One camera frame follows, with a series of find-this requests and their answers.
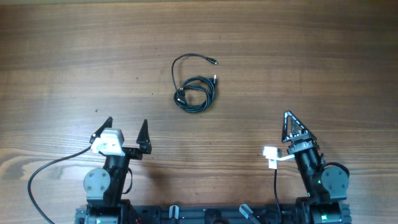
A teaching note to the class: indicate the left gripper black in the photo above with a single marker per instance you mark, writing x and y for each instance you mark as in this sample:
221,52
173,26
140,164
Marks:
135,154

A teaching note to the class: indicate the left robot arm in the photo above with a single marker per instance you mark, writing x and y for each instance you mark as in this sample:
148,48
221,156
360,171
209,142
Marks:
105,186

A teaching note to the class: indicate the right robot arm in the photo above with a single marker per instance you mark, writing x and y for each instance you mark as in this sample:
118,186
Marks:
326,183

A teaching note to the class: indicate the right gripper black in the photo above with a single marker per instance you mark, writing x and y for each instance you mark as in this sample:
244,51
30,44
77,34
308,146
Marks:
300,142

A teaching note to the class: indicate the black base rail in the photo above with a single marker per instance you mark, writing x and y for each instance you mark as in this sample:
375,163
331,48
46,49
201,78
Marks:
286,213

